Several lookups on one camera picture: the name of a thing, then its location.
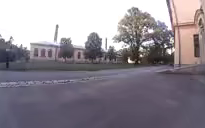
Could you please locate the dark pole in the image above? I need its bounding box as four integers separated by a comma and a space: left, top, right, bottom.
5, 48, 11, 70

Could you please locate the small tree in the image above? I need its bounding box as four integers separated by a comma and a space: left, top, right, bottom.
106, 45, 118, 63
58, 37, 75, 63

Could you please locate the dark round tree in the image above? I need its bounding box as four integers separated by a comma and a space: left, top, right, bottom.
84, 31, 104, 63

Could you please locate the pale cobblestone line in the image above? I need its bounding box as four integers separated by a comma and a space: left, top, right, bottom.
0, 75, 106, 89

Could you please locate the grass strip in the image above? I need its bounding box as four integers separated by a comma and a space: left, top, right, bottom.
0, 60, 151, 72

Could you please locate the pink building with brick chimney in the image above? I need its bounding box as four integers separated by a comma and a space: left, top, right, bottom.
29, 23, 124, 64

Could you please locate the dark leafy tree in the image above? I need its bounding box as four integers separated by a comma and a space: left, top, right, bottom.
149, 20, 175, 65

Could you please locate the large leafy tree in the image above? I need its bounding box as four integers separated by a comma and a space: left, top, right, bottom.
112, 6, 158, 65

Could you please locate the tall thin chimney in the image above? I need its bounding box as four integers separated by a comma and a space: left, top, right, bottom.
104, 37, 108, 52

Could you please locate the yellow building with grey base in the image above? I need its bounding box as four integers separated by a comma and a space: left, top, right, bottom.
165, 0, 205, 84

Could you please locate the grey asphalt road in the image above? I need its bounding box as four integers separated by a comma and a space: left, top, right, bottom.
0, 64, 205, 128

